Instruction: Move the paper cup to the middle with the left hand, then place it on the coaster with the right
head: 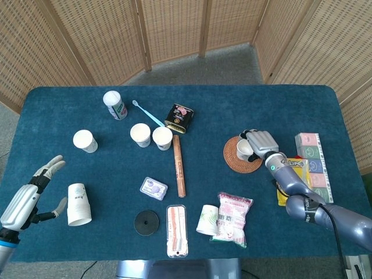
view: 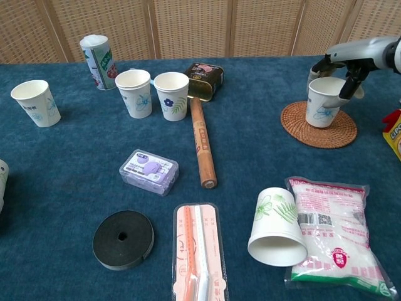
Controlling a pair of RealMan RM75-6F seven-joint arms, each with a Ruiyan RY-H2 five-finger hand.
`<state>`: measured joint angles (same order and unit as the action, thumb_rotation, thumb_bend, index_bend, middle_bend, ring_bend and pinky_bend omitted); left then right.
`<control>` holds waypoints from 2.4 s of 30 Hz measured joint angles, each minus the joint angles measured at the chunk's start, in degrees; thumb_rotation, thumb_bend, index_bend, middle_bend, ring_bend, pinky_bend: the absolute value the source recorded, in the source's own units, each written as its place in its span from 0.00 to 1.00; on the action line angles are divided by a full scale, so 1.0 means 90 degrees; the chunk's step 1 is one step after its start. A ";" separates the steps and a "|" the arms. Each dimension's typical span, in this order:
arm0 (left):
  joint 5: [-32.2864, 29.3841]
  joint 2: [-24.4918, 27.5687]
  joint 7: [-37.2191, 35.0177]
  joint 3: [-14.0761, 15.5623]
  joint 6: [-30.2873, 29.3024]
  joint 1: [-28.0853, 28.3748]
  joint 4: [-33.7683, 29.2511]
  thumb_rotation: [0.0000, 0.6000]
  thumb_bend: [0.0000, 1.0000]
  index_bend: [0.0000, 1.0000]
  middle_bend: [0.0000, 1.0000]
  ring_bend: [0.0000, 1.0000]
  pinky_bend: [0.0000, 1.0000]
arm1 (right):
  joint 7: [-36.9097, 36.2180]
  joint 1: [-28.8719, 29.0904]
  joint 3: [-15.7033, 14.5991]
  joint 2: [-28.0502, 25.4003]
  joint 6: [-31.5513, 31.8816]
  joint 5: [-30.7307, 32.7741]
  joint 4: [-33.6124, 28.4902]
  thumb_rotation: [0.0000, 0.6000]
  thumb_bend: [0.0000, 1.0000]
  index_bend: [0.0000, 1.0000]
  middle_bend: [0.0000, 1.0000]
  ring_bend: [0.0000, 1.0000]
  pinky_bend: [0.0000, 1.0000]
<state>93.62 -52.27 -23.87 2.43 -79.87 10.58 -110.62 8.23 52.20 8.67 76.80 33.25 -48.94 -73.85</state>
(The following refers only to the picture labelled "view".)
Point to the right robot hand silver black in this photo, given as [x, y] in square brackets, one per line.
[360, 51]

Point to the white paper cup blue flower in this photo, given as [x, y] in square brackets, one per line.
[134, 97]
[37, 105]
[321, 116]

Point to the round woven rattan coaster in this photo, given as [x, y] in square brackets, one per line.
[293, 128]

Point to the white cup green leaf print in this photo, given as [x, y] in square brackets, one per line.
[275, 225]

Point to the yellow biscuit package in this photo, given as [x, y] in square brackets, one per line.
[393, 138]

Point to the blue table cloth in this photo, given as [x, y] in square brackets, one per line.
[250, 150]

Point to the black luncheon meat tin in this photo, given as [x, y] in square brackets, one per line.
[203, 80]

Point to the woven bamboo folding screen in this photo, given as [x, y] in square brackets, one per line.
[188, 28]

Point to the brown paper wrapped roll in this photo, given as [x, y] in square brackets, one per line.
[203, 147]

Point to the pink white sugar bag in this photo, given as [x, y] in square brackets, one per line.
[335, 235]

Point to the purple dental floss box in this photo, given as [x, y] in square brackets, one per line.
[148, 171]

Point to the canister with white lid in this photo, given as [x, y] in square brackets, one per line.
[98, 62]

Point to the black tape roll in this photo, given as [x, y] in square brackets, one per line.
[123, 247]

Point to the stack of white paper cups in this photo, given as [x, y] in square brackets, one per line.
[3, 188]

